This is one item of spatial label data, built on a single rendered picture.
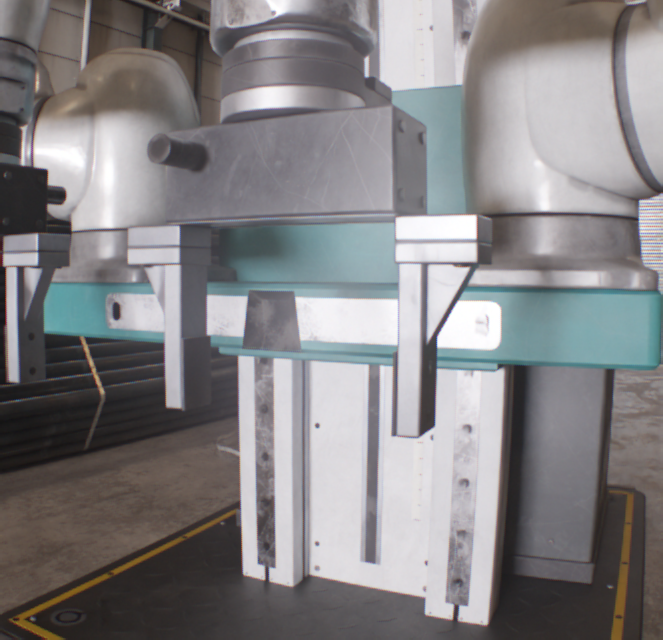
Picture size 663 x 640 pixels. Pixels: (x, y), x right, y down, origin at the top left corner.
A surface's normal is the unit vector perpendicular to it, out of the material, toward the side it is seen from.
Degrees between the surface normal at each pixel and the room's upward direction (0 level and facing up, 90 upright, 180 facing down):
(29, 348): 90
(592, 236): 85
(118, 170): 93
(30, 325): 90
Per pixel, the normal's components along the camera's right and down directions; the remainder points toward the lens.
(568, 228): -0.22, -0.07
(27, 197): 0.89, 0.02
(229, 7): -0.45, 0.03
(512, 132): -0.64, 0.07
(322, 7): 0.39, 0.04
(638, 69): -0.84, 0.00
